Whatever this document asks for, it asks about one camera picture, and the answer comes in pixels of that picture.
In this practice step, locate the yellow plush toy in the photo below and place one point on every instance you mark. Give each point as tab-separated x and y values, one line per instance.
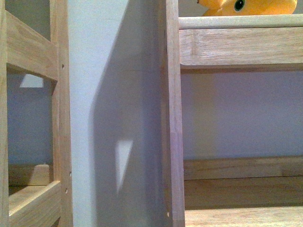
247	7

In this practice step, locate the right wooden shelf unit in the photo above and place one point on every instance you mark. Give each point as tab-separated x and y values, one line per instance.
269	42

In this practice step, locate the wooden shelf unit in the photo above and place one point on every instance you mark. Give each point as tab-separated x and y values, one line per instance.
269	42
23	49

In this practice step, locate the left wooden shelf unit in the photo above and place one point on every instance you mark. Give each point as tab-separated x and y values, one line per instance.
23	49

